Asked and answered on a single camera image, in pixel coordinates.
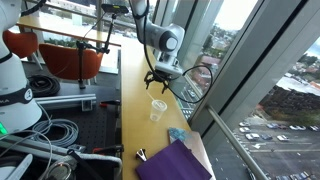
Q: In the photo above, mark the black metal binder clip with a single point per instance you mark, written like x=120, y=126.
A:
x=141, y=155

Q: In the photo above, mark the long grey metal frame bar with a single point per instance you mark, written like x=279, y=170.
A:
x=33, y=146

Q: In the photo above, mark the light wooden desk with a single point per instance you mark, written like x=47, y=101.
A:
x=66, y=31

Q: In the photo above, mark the grey metal window handrail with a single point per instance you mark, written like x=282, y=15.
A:
x=230, y=135

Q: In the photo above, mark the purple cloth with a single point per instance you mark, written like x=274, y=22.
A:
x=173, y=163

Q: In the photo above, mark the clear plastic cup with lid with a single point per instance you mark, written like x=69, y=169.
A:
x=156, y=115

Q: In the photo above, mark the white curved plastic part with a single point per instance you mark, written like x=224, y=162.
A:
x=13, y=170

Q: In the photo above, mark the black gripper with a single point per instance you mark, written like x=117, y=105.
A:
x=157, y=77

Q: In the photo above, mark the white paper sheet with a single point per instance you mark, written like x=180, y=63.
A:
x=178, y=134

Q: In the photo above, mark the orange chair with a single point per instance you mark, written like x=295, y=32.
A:
x=21, y=43
x=66, y=63

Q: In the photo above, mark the black camera stand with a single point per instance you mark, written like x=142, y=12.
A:
x=81, y=66

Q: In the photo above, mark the round chrome metal object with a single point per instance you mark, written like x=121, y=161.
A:
x=58, y=171

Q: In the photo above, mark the short aluminium extrusion bar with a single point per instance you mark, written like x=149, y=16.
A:
x=63, y=100

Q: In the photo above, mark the clear plastic straw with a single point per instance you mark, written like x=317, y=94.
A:
x=151, y=97

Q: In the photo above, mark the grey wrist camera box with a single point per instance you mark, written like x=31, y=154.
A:
x=168, y=70

